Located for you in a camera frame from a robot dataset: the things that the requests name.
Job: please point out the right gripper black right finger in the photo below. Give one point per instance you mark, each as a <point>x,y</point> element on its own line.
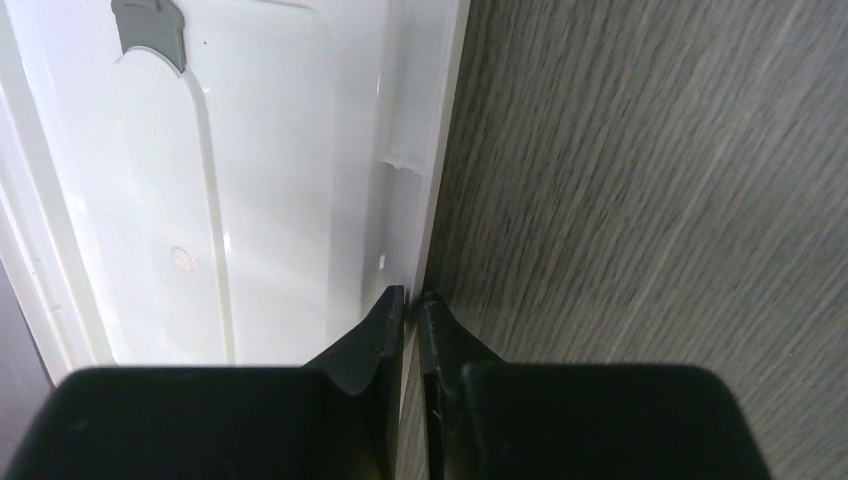
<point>487,418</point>

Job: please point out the white plastic tray lid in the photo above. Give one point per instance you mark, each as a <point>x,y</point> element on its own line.
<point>218,182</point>

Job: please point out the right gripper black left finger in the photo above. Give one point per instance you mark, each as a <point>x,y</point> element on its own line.
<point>336,417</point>

